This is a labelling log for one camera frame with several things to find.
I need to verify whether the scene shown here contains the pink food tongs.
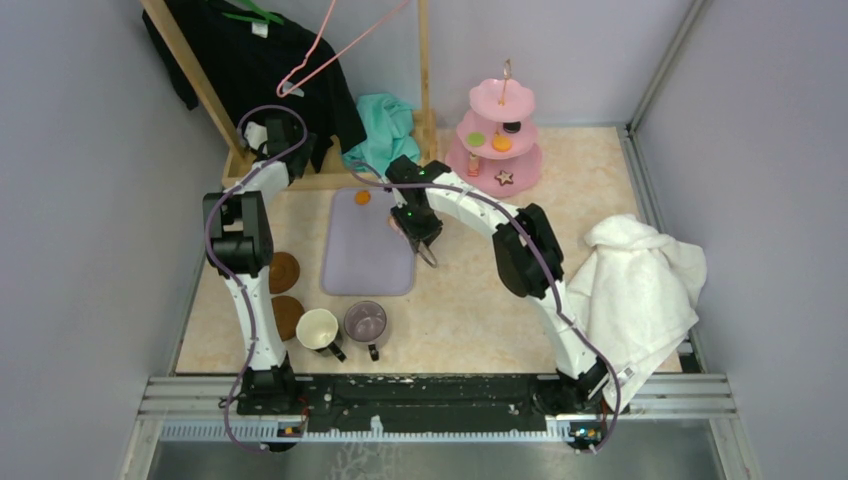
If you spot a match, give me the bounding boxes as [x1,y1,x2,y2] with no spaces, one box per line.
[388,216,438,269]

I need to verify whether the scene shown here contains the red striped cake piece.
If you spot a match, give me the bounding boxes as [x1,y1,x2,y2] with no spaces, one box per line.
[467,152,480,177]

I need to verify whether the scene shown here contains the star-shaped iced cookie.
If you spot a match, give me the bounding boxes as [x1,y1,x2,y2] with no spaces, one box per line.
[495,170,514,187]

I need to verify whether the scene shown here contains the green round cookie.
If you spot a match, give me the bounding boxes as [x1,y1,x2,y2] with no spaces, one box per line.
[465,131,486,148]

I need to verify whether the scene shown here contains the orange waffle round cookie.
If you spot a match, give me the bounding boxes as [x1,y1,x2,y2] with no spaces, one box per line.
[491,135,512,152]

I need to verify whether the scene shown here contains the black sandwich cookie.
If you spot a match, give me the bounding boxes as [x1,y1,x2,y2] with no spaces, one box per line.
[502,121,522,135]

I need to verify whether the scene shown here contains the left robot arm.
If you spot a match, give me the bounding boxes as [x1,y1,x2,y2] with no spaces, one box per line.
[202,105,311,416]

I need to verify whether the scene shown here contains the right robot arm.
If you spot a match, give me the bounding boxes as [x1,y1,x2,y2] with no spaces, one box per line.
[383,156,610,412]

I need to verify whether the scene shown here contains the pink clothes hanger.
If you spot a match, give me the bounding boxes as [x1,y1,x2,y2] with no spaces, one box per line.
[274,0,412,99]

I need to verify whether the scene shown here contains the small orange round cookie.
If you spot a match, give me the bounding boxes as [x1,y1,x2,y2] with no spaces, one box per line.
[354,190,372,206]

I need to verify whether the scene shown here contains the lavender serving tray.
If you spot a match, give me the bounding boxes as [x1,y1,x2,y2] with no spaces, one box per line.
[320,188,415,296]

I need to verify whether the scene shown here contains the black t-shirt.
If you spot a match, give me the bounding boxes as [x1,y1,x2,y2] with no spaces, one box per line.
[167,1,366,169]

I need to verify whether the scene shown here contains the teal cloth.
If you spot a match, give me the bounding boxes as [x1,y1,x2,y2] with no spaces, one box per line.
[342,93,421,174]

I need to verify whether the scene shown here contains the pink three-tier cake stand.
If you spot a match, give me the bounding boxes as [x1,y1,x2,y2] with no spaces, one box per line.
[444,60,543,198]

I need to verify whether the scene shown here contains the green clothes hanger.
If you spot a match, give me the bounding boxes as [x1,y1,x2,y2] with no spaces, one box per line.
[221,0,285,26]

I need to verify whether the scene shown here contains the brown saucer far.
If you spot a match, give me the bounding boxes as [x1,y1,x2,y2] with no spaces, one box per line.
[269,252,300,295]

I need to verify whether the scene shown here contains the brown saucer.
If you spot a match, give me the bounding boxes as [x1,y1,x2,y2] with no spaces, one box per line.
[272,295,305,342]
[269,252,300,295]

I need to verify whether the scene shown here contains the brown saucer near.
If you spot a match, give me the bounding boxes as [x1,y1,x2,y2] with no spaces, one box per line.
[272,295,305,342]

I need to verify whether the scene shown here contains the white towel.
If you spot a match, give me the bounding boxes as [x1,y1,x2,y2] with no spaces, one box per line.
[567,214,707,407]

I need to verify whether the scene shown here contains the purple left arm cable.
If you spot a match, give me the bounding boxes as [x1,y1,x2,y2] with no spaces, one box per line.
[202,104,310,458]

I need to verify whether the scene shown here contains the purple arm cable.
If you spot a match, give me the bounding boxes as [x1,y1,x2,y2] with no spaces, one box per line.
[344,158,624,455]
[202,104,310,458]

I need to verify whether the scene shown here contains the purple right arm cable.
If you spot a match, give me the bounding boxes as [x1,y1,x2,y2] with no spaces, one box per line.
[344,158,624,455]

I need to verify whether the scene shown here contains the wooden clothes rack frame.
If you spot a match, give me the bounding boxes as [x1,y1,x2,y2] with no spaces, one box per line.
[141,0,438,190]

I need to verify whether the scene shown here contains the purple mug black handle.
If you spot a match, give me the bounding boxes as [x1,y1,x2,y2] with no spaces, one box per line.
[343,300,390,362]

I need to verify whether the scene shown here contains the cream mug black handle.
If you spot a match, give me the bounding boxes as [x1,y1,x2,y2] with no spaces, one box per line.
[295,308,347,363]

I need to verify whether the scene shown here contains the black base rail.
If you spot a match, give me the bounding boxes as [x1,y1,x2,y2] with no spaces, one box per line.
[234,373,601,434]

